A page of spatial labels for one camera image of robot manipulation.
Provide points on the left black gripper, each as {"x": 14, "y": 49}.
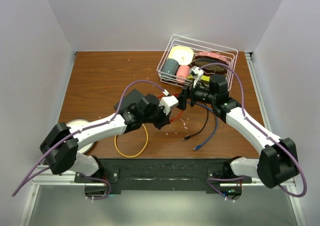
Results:
{"x": 165, "y": 119}

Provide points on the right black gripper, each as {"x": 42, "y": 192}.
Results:
{"x": 186, "y": 94}

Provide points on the black network switch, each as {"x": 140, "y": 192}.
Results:
{"x": 130, "y": 100}

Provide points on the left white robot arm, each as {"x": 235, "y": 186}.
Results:
{"x": 61, "y": 146}

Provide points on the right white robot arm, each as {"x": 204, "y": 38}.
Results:
{"x": 276, "y": 155}

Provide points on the green plate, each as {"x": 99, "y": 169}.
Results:
{"x": 204, "y": 79}

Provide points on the pink cup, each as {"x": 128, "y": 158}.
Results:
{"x": 182, "y": 73}

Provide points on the grey cup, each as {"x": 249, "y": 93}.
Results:
{"x": 170, "y": 66}

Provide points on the dark brown plate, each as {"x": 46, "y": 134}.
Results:
{"x": 209, "y": 69}

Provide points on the pink plate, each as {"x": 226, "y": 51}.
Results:
{"x": 210, "y": 55}

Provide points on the white round tape roll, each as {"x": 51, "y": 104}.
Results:
{"x": 81, "y": 122}

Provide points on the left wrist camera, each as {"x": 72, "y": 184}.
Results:
{"x": 168, "y": 102}

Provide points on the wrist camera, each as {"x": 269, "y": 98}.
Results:
{"x": 168, "y": 102}
{"x": 197, "y": 74}

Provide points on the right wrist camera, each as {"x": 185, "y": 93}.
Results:
{"x": 197, "y": 74}

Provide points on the white wire dish rack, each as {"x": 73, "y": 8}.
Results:
{"x": 230, "y": 54}

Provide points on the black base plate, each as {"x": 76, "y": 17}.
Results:
{"x": 174, "y": 174}

